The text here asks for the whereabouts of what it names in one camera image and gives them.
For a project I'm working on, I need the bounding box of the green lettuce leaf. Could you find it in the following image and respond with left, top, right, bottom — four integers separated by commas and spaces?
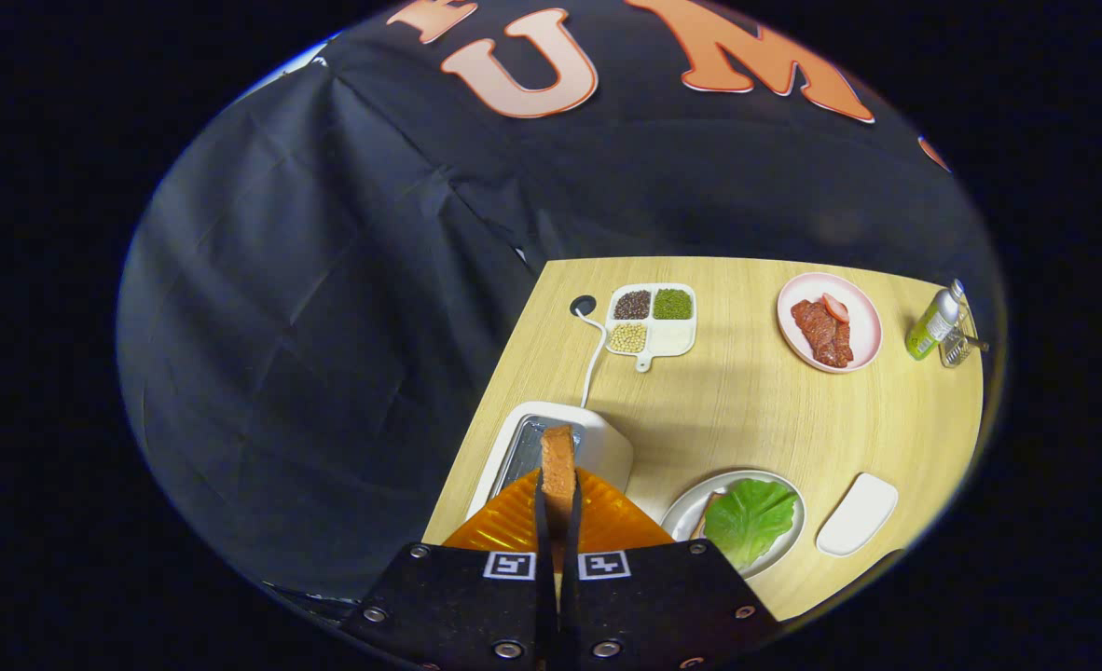
704, 478, 800, 571

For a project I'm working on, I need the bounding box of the metal wire basket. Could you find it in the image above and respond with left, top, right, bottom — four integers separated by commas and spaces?
939, 303, 981, 369

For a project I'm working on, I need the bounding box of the toasted bread slice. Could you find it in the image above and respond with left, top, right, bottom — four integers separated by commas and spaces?
540, 425, 578, 571

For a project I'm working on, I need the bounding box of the white toaster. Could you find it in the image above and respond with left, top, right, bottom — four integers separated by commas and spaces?
465, 401, 634, 523

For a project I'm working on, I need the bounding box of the white bread slice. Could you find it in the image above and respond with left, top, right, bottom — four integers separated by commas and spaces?
696, 489, 727, 541

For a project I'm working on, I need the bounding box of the silver green-label bottle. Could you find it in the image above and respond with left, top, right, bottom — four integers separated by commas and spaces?
904, 280, 966, 362

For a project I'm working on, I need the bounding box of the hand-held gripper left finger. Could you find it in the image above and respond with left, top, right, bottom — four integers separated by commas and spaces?
341, 466, 557, 671

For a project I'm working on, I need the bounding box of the brown meat slab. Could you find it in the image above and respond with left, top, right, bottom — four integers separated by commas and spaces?
791, 298, 855, 368

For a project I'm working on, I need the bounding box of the white round plate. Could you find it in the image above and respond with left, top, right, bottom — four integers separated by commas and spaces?
660, 469, 806, 581

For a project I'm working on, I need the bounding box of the white divided bean dish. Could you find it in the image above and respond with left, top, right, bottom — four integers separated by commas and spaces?
604, 282, 698, 374

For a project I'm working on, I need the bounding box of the white oblong plate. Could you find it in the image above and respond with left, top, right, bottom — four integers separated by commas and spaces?
815, 472, 900, 558

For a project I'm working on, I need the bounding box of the pink round plate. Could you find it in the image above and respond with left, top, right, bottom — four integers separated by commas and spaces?
777, 272, 884, 375

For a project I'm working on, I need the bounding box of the white power cable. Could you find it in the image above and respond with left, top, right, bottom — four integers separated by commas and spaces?
577, 312, 610, 409

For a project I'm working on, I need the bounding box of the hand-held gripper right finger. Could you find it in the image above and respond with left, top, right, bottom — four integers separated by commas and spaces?
560, 466, 780, 671

